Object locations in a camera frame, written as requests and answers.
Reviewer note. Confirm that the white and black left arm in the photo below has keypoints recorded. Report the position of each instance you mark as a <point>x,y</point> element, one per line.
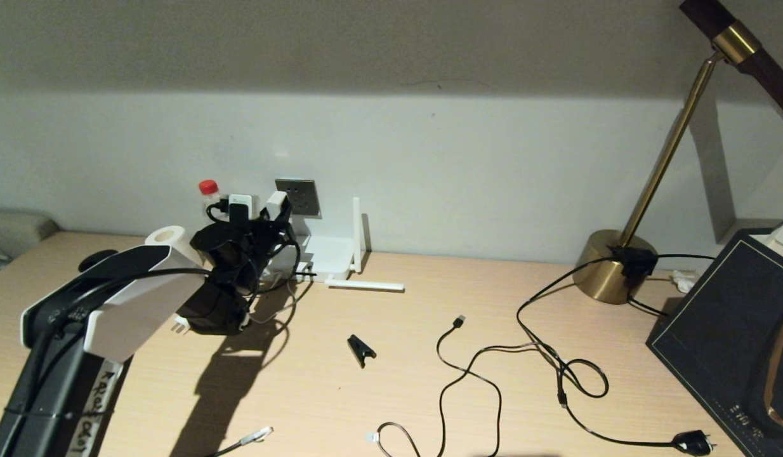
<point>131,304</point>

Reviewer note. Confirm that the small black clip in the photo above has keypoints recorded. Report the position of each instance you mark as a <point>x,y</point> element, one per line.
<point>361,349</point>

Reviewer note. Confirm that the grey cushion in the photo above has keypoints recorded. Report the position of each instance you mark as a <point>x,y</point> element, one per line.
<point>14,231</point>

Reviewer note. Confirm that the grey plug-in night light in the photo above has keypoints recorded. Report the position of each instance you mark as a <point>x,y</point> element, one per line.
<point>181,326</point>

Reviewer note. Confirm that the grey wall socket plate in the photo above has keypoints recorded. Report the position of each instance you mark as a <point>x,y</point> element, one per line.
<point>302,197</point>

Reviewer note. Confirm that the clear red-label water bottle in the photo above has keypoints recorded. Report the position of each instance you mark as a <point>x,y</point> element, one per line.
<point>208,188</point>

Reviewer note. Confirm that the white box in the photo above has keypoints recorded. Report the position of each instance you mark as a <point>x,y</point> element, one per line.
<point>782,244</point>

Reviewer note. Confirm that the black desk grommet cap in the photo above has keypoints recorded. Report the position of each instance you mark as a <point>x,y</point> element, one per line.
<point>98,260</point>

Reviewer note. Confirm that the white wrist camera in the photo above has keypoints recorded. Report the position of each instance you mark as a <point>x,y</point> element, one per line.
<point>240,204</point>

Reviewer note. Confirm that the white router with antennas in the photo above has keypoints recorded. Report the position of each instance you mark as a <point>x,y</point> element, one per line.
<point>331,254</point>

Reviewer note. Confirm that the small white object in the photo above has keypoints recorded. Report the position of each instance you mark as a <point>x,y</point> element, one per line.
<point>682,281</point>

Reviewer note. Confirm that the black box with bag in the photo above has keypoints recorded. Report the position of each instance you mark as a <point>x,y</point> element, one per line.
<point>728,317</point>

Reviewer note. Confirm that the white power adapter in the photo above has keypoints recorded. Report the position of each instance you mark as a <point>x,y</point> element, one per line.
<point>276,204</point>

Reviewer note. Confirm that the brass desk lamp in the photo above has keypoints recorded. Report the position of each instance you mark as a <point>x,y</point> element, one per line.
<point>610,270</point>

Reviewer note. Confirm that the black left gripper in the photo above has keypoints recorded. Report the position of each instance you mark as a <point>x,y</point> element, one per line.
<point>230,254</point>

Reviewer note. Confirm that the white toilet paper roll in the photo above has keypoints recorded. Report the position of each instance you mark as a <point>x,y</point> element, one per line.
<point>166,238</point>

